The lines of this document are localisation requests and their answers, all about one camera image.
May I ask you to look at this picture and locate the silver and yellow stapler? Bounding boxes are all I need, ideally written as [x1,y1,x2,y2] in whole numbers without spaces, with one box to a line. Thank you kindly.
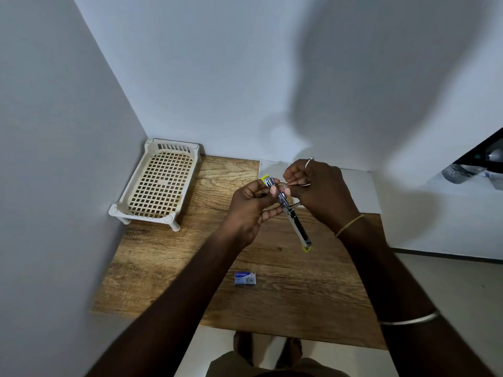
[260,174,313,253]

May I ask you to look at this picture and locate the white plastic lattice tray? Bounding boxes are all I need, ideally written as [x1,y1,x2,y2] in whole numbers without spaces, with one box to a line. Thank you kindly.
[108,138,202,232]

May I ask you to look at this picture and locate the person's right foot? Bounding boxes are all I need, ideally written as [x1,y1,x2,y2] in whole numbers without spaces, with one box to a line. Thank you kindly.
[276,337,303,370]

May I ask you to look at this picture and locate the black panel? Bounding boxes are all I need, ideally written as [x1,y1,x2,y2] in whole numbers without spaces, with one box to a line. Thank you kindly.
[452,127,503,171]

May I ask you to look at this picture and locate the clear plastic water bottle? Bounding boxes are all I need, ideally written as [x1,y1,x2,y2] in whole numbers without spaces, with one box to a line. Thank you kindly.
[442,164,490,185]

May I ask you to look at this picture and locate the yellow thread bracelet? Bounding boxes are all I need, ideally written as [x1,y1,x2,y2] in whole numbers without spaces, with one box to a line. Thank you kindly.
[335,214,365,238]

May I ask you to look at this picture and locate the silver bangle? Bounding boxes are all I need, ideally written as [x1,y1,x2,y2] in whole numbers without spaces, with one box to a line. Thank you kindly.
[378,310,440,326]

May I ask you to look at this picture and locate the white paper sheet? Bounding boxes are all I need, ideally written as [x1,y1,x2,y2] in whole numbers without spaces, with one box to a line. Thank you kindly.
[257,160,383,215]

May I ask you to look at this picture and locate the person's right hand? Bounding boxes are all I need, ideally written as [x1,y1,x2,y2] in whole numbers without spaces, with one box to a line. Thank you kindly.
[283,159,361,234]

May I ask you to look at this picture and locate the person's right forearm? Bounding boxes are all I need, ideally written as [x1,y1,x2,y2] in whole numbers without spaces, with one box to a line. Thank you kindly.
[336,214,496,377]

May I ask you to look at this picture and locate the person's left hand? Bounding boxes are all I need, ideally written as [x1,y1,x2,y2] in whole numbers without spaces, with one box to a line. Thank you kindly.
[225,178,285,248]

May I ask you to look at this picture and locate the person's left forearm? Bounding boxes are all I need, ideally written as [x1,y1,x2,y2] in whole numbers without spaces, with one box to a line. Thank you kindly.
[84,228,261,377]

